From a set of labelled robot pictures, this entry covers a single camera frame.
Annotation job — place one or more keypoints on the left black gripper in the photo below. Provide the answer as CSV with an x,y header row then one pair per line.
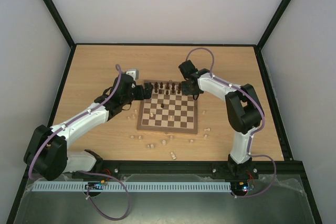
x,y
148,92

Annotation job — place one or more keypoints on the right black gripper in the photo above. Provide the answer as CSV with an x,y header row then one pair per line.
x,y
188,88

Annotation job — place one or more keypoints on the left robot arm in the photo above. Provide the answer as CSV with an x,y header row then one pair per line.
x,y
47,152

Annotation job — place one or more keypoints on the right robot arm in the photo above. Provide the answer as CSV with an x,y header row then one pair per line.
x,y
244,111

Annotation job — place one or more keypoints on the wooden chess board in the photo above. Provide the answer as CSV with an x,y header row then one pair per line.
x,y
183,109

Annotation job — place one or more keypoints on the lying light chess piece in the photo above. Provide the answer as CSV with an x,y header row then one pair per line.
x,y
173,156

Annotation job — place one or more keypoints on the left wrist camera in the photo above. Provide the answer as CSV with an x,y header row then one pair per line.
x,y
134,73

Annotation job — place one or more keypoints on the black aluminium frame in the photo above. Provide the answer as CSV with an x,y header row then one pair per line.
x,y
287,167

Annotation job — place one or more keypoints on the white slotted cable duct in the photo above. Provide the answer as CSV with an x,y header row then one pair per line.
x,y
134,187

